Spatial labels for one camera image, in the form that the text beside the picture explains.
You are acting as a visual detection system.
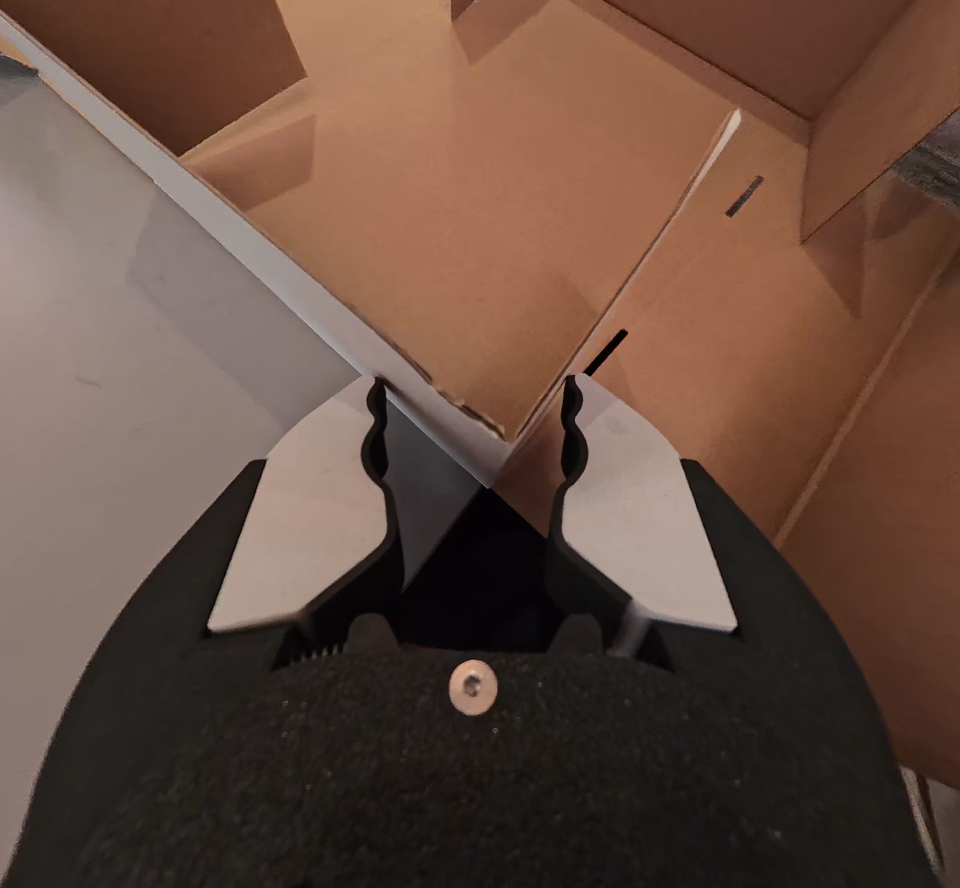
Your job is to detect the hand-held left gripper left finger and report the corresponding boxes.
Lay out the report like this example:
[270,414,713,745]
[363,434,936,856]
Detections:
[206,375,410,653]

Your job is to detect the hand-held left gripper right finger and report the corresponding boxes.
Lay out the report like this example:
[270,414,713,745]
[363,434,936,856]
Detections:
[543,373,740,658]

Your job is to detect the white and brown cardboard box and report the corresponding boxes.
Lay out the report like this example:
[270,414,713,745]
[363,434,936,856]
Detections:
[0,0,960,788]

